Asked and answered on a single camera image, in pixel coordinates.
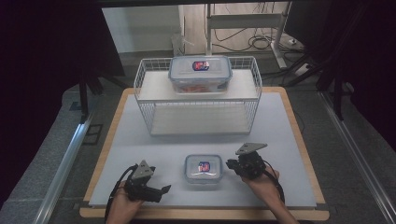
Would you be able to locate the aluminium floor rail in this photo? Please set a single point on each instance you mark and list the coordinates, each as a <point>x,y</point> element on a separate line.
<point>358,155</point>
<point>63,169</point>

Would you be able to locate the large clear food container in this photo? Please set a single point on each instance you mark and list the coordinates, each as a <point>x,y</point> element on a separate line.
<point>199,76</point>

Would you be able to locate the person's left hand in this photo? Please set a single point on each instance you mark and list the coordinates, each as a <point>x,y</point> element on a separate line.
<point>124,207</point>

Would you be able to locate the black metal stand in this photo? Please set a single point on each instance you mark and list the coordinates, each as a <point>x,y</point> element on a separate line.
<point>83,93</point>
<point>338,96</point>

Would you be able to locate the pale grey table mat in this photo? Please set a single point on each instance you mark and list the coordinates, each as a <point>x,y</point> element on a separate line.
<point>275,130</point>

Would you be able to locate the small clear food container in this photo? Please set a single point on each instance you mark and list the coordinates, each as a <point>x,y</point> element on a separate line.
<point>204,169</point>

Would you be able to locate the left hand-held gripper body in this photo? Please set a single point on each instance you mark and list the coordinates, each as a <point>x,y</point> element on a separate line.
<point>138,188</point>

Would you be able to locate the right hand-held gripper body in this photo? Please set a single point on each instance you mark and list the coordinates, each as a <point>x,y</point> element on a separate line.
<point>252,165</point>

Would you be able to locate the dark curtain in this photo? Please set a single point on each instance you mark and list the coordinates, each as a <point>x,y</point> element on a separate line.
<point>40,62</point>
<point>370,62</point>

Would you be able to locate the person's right hand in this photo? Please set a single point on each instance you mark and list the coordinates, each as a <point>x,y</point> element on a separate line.
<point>266,185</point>

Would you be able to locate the white power strip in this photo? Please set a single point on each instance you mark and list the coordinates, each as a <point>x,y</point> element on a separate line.
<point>302,70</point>

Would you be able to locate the white metal desk frame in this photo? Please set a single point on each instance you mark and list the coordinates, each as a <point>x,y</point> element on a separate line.
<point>246,21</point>

